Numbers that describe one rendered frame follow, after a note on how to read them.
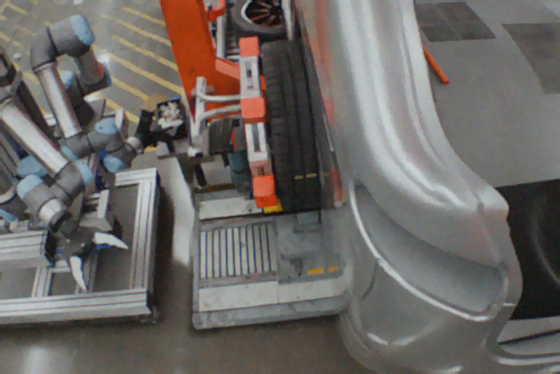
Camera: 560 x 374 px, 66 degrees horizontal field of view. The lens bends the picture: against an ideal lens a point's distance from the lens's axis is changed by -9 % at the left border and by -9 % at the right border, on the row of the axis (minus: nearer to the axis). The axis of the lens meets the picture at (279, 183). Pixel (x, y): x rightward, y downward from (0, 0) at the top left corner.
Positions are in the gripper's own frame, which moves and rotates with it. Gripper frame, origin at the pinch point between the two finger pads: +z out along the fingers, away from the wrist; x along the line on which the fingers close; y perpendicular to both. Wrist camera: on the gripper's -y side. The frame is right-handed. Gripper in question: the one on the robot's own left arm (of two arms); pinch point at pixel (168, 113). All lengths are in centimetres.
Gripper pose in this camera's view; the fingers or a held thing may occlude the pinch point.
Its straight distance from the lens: 197.9
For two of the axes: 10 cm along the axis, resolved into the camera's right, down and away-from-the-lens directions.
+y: -0.8, 7.2, 6.9
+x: 8.8, 3.7, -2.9
